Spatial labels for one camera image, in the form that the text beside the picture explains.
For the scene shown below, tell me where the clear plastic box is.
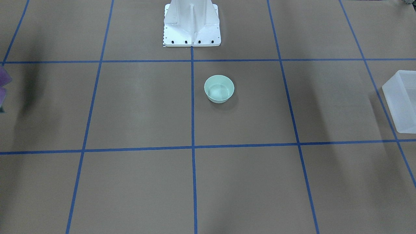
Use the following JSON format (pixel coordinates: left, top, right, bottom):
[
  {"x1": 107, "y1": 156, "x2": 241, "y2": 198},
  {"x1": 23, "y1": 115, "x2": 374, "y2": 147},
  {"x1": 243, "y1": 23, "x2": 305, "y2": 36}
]
[{"x1": 382, "y1": 71, "x2": 416, "y2": 134}]

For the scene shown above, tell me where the mint green bowl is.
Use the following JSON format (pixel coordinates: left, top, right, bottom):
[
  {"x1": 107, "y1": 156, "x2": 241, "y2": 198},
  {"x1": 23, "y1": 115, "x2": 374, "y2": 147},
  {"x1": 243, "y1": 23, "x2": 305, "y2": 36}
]
[{"x1": 204, "y1": 75, "x2": 235, "y2": 104}]

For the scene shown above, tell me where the purple cloth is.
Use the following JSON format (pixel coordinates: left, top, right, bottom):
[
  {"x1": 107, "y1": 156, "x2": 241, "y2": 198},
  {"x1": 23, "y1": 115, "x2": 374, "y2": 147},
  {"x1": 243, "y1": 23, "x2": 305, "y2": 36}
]
[{"x1": 0, "y1": 66, "x2": 12, "y2": 113}]

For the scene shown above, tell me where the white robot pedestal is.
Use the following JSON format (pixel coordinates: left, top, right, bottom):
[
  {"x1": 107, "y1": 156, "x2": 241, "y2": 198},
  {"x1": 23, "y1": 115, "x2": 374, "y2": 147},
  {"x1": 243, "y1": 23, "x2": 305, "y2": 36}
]
[{"x1": 162, "y1": 0, "x2": 221, "y2": 47}]

